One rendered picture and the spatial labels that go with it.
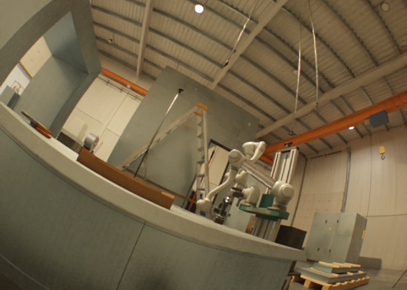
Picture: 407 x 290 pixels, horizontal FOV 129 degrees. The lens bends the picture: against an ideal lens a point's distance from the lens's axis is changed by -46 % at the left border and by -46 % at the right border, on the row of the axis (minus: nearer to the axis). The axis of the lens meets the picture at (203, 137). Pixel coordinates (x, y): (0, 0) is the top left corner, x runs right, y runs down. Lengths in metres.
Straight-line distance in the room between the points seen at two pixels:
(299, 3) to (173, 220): 7.77
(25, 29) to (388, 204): 12.58
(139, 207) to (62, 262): 0.40
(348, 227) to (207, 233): 7.01
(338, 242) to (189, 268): 7.03
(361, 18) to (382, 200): 9.01
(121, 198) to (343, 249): 7.25
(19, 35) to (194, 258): 1.40
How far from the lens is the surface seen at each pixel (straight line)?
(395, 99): 9.59
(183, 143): 3.54
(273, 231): 2.05
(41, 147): 0.69
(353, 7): 8.02
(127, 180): 0.72
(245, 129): 4.21
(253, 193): 2.20
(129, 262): 0.72
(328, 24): 8.26
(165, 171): 3.40
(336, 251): 7.56
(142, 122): 3.55
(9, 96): 2.35
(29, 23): 1.26
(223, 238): 0.72
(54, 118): 1.92
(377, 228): 11.68
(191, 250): 0.74
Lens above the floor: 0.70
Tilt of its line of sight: 22 degrees up
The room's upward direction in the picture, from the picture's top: 24 degrees clockwise
